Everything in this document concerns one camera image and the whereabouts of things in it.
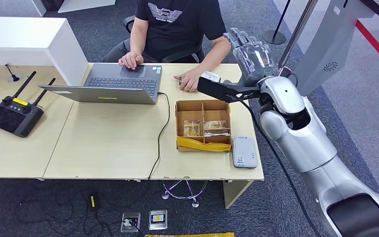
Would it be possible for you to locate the black stanchion post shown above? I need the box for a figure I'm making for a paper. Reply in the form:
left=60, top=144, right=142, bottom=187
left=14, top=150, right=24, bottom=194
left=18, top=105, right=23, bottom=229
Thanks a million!
left=262, top=0, right=292, bottom=46

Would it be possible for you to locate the yellow floor strip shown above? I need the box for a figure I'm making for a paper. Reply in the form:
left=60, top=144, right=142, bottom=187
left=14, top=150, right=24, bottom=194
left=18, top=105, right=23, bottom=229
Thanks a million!
left=145, top=232, right=235, bottom=237

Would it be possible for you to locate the grey kiosk stand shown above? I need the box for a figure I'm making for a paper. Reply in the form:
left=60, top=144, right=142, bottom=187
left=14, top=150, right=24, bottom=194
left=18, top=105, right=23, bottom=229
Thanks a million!
left=291, top=0, right=379, bottom=99

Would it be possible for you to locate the open floor socket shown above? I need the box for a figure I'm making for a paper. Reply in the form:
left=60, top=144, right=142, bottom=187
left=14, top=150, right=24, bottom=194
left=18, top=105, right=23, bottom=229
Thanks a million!
left=120, top=212, right=142, bottom=234

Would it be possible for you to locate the silver stanchion post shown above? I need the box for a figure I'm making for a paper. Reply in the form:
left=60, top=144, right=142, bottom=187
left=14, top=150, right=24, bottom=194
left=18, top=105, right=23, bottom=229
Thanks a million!
left=276, top=0, right=318, bottom=79

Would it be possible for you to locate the room key card upright print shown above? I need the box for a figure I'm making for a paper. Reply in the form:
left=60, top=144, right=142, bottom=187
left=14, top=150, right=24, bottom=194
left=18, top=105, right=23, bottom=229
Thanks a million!
left=183, top=120, right=201, bottom=137

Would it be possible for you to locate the person's left hand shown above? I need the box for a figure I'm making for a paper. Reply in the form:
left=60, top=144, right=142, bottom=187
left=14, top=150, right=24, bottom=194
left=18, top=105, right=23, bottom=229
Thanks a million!
left=174, top=68, right=206, bottom=92

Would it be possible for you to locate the white furniture panel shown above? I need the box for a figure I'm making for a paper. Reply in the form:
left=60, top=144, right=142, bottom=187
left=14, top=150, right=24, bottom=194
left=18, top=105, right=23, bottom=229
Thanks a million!
left=57, top=0, right=116, bottom=15

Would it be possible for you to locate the person's right hand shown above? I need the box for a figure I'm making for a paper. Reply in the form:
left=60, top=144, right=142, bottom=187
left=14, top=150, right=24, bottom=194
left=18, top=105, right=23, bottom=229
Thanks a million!
left=118, top=51, right=145, bottom=71

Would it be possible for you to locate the person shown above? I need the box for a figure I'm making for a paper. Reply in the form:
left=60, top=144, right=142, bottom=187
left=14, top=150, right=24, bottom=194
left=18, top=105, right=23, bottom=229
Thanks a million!
left=101, top=0, right=232, bottom=92

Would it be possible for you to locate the grey laptop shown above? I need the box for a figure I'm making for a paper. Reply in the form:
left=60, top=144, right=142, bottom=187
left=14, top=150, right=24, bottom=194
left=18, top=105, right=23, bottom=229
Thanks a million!
left=38, top=63, right=163, bottom=106

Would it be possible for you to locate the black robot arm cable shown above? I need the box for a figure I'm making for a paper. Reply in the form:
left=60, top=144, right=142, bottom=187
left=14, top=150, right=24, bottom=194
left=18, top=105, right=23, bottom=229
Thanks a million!
left=238, top=97, right=315, bottom=237

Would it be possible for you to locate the white paper slip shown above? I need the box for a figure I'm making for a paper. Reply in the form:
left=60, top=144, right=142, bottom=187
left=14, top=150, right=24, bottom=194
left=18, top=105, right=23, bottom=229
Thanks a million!
left=204, top=130, right=230, bottom=138

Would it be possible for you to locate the cardboard divided box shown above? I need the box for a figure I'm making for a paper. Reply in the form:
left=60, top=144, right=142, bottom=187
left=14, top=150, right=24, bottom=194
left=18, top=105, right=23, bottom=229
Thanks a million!
left=175, top=99, right=232, bottom=153

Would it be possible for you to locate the black remote controller with antennas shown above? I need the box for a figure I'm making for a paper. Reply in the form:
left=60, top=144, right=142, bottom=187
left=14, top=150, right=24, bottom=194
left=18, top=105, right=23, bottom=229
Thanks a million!
left=0, top=71, right=56, bottom=138

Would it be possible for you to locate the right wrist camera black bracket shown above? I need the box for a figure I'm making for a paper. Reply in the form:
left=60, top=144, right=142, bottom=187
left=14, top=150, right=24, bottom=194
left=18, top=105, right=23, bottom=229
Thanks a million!
left=197, top=71, right=264, bottom=104

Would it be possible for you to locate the chrome stool base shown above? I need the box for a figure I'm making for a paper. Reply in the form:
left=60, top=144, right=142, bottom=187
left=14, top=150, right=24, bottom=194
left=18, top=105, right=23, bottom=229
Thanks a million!
left=161, top=180, right=208, bottom=209

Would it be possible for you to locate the closed floor socket yellow label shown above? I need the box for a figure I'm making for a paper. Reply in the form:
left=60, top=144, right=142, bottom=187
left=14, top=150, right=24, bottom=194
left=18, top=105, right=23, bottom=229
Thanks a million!
left=148, top=209, right=169, bottom=231

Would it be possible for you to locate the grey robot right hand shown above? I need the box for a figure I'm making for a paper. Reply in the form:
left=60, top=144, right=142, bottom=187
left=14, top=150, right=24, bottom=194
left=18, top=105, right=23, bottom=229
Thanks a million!
left=223, top=27, right=279, bottom=87

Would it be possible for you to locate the black laptop power cable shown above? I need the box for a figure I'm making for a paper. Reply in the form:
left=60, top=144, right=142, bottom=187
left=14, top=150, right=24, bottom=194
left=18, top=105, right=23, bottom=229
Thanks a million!
left=147, top=92, right=171, bottom=181

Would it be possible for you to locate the white card reader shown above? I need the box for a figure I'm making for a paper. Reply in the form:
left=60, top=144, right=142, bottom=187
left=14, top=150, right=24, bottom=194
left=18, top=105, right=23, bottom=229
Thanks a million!
left=231, top=136, right=258, bottom=169

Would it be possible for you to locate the black floor cable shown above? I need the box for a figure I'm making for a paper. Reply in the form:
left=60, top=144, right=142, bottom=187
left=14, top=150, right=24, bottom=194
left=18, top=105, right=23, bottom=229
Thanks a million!
left=14, top=188, right=145, bottom=237

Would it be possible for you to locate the white counter partition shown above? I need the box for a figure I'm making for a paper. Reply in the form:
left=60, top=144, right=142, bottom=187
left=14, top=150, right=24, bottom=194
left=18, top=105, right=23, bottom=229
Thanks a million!
left=0, top=17, right=89, bottom=87

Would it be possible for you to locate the red barrier belt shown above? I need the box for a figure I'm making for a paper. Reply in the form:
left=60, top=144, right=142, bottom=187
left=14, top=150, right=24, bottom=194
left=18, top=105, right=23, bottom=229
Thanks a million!
left=355, top=20, right=379, bottom=77

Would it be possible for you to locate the beige desk leg panel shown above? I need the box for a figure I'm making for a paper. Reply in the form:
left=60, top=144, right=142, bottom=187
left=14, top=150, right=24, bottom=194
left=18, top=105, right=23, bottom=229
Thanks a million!
left=222, top=180, right=253, bottom=210

